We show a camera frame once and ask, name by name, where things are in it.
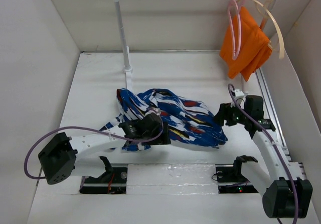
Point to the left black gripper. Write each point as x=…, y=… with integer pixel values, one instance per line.
x=163, y=139

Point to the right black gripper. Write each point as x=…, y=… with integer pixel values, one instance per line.
x=224, y=111

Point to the blue patterned trousers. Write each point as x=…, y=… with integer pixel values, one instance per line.
x=190, y=121

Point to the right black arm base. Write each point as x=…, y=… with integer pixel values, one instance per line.
x=231, y=183

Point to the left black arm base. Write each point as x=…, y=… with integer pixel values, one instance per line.
x=112, y=181

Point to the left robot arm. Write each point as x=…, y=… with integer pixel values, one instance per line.
x=67, y=156

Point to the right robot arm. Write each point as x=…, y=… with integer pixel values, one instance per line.
x=285, y=191

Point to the beige plastic hanger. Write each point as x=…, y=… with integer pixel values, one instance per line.
x=265, y=10

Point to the orange garment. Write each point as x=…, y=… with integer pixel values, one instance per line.
x=254, y=50

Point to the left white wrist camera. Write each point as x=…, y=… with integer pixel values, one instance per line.
x=153, y=110

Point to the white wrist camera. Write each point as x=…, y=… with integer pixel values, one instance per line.
x=153, y=110
x=238, y=94

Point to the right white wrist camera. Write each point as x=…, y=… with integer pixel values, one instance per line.
x=238, y=94

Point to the aluminium rail right side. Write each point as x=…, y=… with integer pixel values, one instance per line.
x=271, y=112

